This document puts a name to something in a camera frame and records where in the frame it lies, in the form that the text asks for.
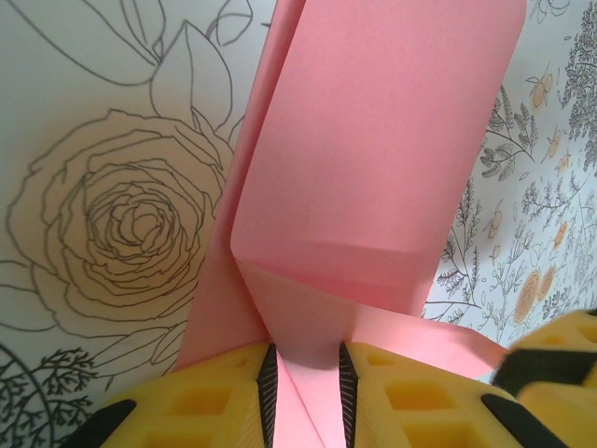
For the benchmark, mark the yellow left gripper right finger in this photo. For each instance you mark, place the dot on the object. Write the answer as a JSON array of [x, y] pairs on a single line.
[[420, 410]]

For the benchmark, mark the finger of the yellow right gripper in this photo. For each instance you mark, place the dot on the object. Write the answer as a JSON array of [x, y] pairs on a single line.
[[559, 387], [569, 333]]

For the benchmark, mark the pink paper sheet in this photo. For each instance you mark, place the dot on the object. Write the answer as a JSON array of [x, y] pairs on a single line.
[[364, 163]]

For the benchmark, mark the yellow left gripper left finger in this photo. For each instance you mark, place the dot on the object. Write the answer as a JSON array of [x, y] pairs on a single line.
[[196, 406]]

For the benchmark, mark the floral patterned table cover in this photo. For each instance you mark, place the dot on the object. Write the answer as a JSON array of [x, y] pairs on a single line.
[[93, 140]]

